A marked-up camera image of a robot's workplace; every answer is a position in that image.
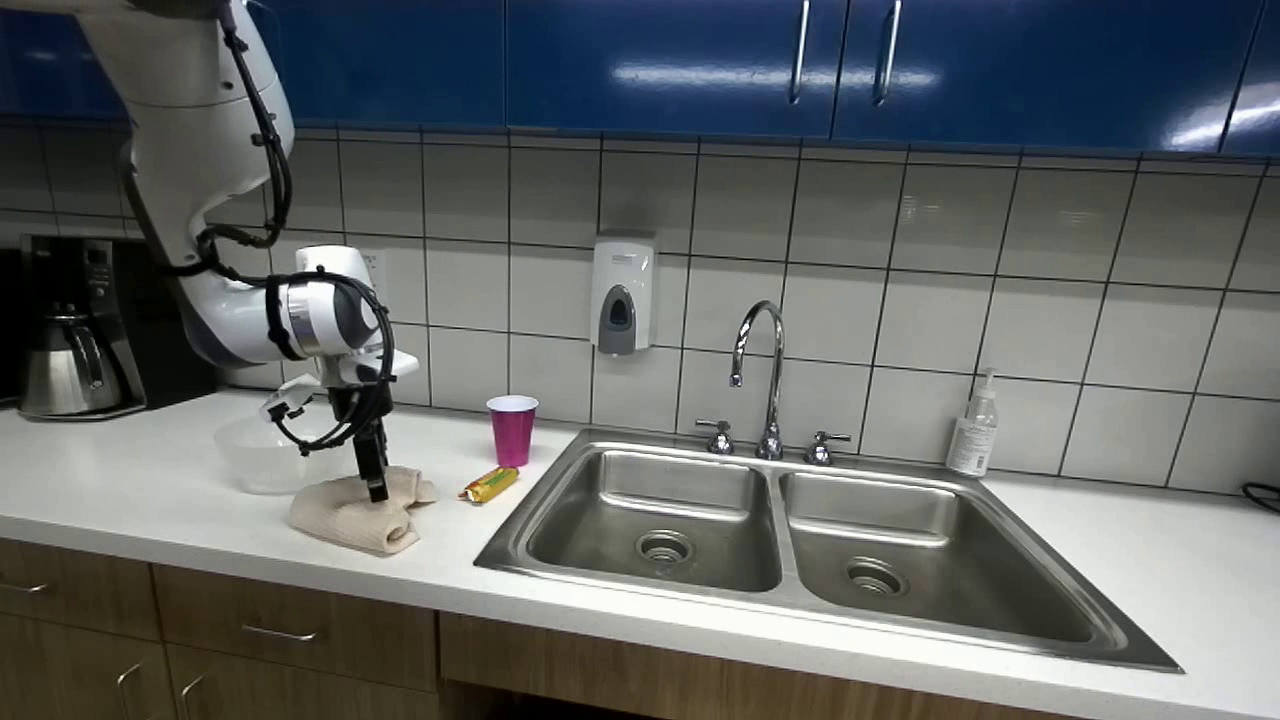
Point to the translucent plastic bowl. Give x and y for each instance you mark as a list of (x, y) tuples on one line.
[(255, 452)]

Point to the silver coffee carafe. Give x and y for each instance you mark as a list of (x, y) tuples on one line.
[(65, 372)]

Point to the stainless steel double sink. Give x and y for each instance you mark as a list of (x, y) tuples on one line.
[(803, 545)]

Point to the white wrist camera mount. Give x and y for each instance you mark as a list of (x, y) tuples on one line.
[(296, 394)]

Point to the chrome faucet spout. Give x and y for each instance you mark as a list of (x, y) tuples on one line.
[(769, 387)]

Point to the yellow orange packet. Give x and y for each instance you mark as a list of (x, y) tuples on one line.
[(488, 484)]

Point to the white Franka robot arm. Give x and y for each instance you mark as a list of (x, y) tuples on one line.
[(200, 134)]

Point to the wooden lower cabinet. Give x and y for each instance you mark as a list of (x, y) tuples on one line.
[(200, 640)]

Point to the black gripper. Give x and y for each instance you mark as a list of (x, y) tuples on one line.
[(361, 404)]

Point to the black coffee machine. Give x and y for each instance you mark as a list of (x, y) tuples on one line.
[(82, 285)]

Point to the blue upper cabinet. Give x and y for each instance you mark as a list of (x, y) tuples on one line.
[(667, 61)]

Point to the white wall soap dispenser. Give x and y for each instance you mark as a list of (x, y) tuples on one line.
[(622, 293)]

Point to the clear soap bottle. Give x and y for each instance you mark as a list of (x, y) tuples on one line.
[(972, 434)]

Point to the pink plastic cup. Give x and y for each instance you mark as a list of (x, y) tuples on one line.
[(515, 434)]

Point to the beige towel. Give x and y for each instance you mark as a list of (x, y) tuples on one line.
[(345, 513)]

